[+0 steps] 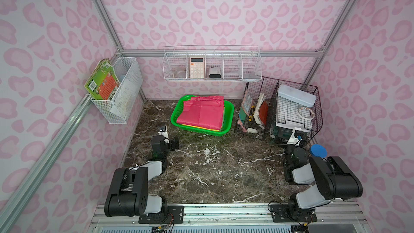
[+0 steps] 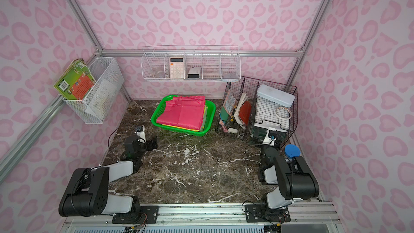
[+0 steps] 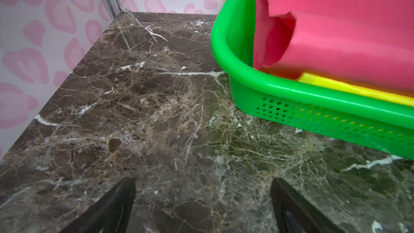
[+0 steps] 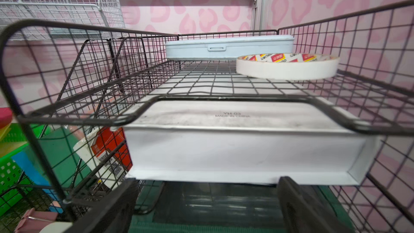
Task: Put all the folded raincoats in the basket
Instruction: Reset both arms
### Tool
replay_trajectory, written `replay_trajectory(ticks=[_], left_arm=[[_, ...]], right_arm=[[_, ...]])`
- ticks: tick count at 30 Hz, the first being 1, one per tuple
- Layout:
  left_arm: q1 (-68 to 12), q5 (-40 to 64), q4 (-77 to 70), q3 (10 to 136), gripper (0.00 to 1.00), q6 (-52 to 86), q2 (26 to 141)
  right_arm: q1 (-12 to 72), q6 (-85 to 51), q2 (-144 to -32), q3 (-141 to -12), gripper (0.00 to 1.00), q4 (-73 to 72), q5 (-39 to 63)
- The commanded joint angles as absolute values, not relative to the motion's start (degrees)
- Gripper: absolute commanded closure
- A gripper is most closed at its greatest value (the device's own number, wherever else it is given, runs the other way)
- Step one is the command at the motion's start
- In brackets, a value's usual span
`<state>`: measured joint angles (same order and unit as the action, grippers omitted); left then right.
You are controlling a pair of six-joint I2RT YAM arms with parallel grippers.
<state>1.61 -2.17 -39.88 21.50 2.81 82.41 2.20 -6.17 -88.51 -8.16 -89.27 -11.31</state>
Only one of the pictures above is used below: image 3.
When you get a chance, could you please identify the yellow duck raincoat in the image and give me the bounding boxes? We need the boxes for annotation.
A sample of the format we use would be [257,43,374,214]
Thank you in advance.
[297,72,414,107]

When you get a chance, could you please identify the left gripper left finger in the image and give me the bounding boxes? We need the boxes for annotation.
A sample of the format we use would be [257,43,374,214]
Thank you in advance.
[61,178,136,233]

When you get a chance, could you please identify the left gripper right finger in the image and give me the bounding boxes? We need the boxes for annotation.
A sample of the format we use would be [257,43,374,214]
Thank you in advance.
[270,178,343,233]

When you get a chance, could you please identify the magenta raincoat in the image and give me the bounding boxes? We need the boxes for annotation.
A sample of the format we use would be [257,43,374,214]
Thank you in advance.
[253,0,414,94]

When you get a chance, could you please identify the green plastic basket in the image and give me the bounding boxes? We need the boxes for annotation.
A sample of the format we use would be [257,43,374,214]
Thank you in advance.
[211,0,414,159]

